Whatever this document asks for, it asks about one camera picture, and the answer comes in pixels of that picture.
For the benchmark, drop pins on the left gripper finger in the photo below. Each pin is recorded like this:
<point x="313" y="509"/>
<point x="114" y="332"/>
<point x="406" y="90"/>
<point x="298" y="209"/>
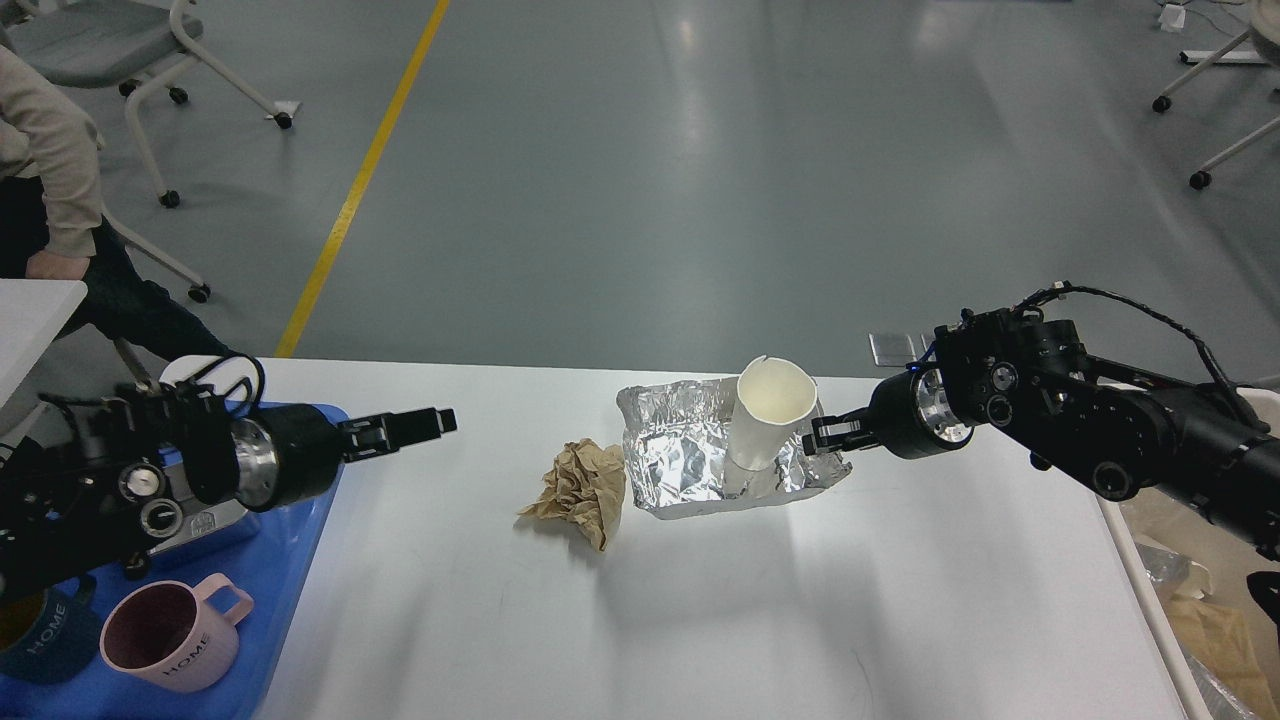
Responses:
<point x="420" y="425"/>
<point x="360" y="446"/>

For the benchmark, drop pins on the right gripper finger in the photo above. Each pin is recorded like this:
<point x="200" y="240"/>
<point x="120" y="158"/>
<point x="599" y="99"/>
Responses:
<point x="838" y="436"/>
<point x="859" y="419"/>

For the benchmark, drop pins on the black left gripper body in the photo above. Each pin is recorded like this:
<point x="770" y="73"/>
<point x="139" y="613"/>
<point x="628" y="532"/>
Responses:
<point x="285" y="455"/>

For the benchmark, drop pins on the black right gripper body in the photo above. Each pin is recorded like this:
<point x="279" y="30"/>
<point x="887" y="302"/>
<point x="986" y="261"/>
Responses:
<point x="909" y="414"/>

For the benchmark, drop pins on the white paper cup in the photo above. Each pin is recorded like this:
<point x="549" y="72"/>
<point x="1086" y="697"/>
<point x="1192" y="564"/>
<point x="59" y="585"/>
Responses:
<point x="773" y="398"/>

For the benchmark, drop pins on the metal rectangular tin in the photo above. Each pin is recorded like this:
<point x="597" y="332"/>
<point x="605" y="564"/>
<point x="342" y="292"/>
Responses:
<point x="206" y="529"/>

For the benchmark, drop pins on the aluminium foil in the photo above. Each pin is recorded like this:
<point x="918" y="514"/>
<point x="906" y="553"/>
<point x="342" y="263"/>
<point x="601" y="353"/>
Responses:
<point x="675" y="450"/>

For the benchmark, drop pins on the brown paper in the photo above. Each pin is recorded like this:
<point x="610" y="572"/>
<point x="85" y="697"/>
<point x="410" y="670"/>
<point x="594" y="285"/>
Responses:
<point x="586" y="487"/>

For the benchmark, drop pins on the pink mug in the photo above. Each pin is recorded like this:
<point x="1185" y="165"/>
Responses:
<point x="181" y="637"/>

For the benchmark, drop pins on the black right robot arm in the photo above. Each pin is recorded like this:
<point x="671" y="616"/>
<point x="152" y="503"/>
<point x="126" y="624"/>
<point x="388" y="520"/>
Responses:
<point x="1113" y="428"/>

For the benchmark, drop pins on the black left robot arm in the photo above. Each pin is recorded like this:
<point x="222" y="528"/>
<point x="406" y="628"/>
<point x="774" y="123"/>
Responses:
<point x="140" y="464"/>

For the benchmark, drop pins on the person's hand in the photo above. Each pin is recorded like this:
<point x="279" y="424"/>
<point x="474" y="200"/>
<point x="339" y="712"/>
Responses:
<point x="48" y="266"/>

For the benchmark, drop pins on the floor socket plate left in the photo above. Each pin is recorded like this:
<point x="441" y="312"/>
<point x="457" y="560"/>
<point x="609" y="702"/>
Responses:
<point x="893" y="349"/>

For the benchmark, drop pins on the floor socket plate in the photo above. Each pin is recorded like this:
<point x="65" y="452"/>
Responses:
<point x="930" y="342"/>
<point x="893" y="349"/>

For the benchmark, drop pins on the floor socket plate right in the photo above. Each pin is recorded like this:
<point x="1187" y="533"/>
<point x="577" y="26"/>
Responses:
<point x="930" y="342"/>

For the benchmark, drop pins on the blue plastic tray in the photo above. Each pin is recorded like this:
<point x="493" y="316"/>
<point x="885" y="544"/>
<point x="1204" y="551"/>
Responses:
<point x="267" y="555"/>

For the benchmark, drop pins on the white side table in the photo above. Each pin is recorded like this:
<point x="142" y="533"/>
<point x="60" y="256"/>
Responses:
<point x="32" y="315"/>

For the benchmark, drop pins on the dark blue mug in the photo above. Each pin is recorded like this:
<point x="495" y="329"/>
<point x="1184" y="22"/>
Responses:
<point x="49" y="637"/>

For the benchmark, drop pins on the beige waste bin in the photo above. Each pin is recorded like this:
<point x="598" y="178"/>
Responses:
<point x="1198" y="598"/>

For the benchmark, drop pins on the person in beige sweater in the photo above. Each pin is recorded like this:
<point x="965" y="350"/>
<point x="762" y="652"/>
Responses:
<point x="43" y="207"/>

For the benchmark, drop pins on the grey office chair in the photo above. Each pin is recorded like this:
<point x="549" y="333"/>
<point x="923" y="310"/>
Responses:
<point x="136" y="47"/>

